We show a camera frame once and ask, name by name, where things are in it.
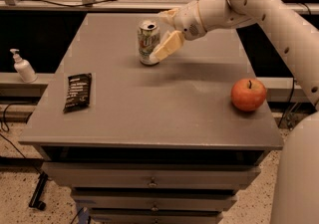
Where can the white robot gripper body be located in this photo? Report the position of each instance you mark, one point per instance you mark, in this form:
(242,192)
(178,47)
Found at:
(187,22)

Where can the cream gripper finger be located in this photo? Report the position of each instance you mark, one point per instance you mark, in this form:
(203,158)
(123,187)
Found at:
(170,43)
(167,16)

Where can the white 7up soda can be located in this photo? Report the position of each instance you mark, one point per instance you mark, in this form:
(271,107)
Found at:
(148,39)

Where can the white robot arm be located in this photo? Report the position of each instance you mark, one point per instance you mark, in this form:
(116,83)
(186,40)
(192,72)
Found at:
(296,43)

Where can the grey drawer cabinet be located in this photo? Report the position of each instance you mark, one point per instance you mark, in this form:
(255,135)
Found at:
(156,145)

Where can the red apple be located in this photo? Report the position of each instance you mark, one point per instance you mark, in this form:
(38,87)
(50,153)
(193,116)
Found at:
(248,94)

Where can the black snack packet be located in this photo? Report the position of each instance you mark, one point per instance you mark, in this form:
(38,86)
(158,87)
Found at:
(78,93)

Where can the white pump lotion bottle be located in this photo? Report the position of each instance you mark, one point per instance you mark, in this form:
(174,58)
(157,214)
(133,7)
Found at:
(23,67)

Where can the black clamp on floor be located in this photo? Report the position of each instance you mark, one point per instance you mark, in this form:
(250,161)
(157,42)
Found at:
(35,201)

